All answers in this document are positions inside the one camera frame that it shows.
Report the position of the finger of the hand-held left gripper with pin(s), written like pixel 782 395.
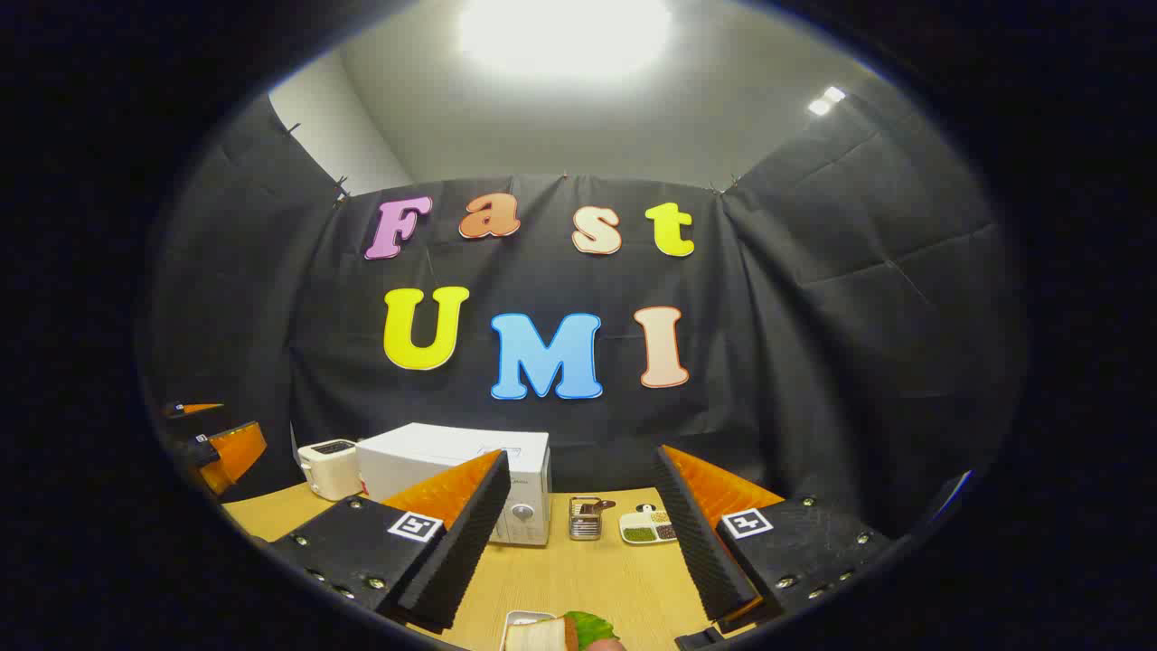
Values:
pixel 194 409
pixel 237 457

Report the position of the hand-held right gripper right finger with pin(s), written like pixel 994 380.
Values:
pixel 696 542

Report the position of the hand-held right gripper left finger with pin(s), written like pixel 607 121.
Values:
pixel 461 542

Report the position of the white microwave oven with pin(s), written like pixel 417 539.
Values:
pixel 425 448

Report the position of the lettuce sandwich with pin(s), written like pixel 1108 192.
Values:
pixel 542 636

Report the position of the white divided dish of beans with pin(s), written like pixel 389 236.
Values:
pixel 642 533

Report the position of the white toaster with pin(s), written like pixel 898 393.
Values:
pixel 330 470

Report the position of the white plate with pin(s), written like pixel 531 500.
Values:
pixel 517 619

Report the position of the brown wooden spoon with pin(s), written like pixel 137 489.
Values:
pixel 606 503

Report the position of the small ceiling light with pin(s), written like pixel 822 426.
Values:
pixel 825 99

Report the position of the large ceiling light panel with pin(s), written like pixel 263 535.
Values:
pixel 565 36

